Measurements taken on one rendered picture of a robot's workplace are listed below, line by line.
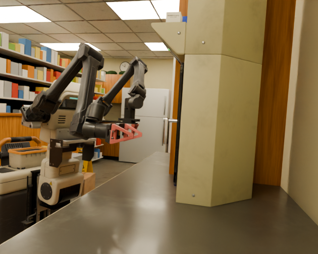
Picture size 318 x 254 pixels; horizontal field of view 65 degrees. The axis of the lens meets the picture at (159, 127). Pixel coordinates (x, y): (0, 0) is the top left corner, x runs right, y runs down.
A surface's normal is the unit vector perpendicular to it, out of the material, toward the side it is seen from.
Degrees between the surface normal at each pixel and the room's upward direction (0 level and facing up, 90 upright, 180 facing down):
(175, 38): 90
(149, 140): 90
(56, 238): 0
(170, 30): 90
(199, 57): 90
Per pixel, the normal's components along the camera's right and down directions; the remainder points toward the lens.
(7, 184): 0.88, 0.07
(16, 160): -0.48, 0.06
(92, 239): 0.06, -1.00
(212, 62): -0.22, 0.04
